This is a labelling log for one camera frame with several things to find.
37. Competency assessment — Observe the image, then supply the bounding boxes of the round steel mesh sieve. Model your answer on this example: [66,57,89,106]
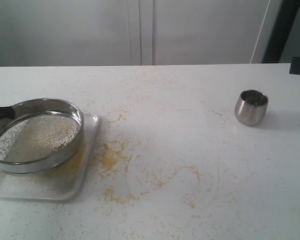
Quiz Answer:
[0,98,84,175]

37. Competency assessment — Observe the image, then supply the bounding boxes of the yellow fine grains on tray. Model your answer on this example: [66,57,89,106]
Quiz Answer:
[44,141,87,178]

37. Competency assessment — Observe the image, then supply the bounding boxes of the white square tray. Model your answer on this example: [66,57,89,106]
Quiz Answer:
[0,113,101,202]

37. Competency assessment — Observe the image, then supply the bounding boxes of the stainless steel cup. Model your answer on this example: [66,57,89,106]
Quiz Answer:
[234,89,269,126]

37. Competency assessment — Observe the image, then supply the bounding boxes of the white cabinet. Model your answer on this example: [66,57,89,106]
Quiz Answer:
[0,0,281,67]

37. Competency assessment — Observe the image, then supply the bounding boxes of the pile of sieved grains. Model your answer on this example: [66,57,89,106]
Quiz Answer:
[0,114,80,163]

